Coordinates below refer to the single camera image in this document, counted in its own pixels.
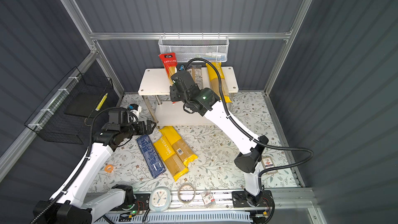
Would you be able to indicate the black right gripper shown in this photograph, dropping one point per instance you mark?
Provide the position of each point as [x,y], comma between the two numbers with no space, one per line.
[173,97]

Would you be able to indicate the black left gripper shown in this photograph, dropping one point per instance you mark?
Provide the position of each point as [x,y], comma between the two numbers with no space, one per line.
[149,128]

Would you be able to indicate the dark blue clear spaghetti bag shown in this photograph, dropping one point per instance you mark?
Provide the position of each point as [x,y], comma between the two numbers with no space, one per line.
[196,73]

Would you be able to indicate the yellow Pastatime spaghetti bag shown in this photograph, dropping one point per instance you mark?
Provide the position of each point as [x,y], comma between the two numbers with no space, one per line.
[214,81]

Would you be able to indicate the red spaghetti bag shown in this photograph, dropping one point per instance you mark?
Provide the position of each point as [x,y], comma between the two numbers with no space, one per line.
[169,62]

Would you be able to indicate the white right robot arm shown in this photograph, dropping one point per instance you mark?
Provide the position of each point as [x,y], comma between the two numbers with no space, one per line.
[208,104]

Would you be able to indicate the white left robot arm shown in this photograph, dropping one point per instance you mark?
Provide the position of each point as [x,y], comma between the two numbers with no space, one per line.
[66,205]

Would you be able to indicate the white two-tier shelf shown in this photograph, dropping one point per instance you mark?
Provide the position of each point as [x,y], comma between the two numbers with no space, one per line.
[155,82]

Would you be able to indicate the blue pasta box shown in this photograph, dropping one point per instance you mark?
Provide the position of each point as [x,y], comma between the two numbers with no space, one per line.
[152,158]

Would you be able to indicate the yellow spaghetti bag with barcode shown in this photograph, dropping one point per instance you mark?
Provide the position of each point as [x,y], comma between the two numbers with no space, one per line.
[182,149]

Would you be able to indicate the yellow Pastatime bag front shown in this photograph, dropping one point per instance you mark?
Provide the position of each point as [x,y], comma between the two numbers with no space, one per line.
[170,158]

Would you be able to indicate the yellow marker in basket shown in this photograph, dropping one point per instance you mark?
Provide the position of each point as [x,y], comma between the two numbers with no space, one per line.
[101,102]

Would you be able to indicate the white alarm clock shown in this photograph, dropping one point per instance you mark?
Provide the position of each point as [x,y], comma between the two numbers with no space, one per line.
[160,199]

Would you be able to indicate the clear tape roll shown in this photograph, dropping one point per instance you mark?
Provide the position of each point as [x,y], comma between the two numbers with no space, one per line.
[186,193]

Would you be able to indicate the small clear packet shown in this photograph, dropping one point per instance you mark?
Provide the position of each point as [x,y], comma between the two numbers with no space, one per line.
[208,198]

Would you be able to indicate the small card box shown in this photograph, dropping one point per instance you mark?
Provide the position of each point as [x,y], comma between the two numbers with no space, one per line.
[268,163]

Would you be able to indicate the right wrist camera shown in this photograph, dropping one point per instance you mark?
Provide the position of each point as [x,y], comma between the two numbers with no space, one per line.
[182,80]

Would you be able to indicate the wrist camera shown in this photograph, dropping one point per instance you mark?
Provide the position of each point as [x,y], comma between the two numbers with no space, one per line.
[182,80]
[135,109]

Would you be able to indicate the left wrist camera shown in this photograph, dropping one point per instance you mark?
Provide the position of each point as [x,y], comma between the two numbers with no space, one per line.
[135,109]

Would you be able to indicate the white wire wall basket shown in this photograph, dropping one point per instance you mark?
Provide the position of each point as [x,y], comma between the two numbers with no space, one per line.
[214,50]

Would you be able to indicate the black wire side basket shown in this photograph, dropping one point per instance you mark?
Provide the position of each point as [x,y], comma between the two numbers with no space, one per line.
[67,116]

